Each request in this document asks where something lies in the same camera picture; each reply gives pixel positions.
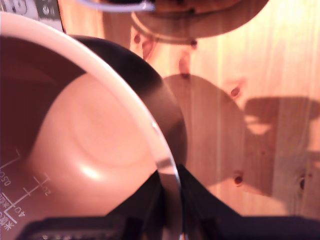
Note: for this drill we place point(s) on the black Philips rice cooker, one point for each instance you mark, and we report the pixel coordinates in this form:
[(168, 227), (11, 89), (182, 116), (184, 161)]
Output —
[(200, 22)]

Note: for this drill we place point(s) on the white Porlex box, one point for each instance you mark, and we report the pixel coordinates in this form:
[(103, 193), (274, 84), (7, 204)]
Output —
[(47, 11)]

